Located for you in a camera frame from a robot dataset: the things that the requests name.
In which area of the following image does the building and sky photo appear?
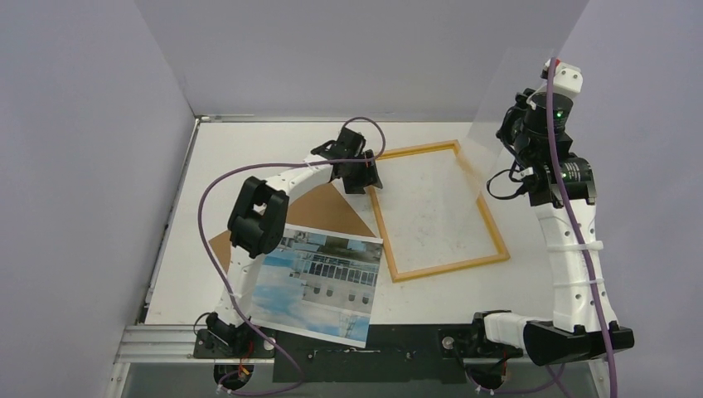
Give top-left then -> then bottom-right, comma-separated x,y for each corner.
251,225 -> 383,347

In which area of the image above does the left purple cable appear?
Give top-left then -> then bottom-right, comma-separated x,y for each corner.
197,116 -> 386,396

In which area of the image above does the clear acrylic sheet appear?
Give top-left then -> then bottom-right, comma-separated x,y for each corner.
460,47 -> 557,199

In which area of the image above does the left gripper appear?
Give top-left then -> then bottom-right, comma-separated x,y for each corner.
344,151 -> 381,195

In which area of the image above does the yellow picture frame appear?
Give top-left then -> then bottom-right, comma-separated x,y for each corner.
368,140 -> 511,283

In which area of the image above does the brown backing board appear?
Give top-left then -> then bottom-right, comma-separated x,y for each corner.
208,183 -> 377,271

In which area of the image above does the aluminium front rail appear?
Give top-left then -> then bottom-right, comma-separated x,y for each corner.
110,325 -> 610,397

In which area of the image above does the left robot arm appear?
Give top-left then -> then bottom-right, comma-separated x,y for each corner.
196,126 -> 382,357

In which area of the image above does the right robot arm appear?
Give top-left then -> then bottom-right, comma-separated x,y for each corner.
468,89 -> 635,366

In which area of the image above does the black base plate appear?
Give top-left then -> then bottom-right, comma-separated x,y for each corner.
193,324 -> 523,384

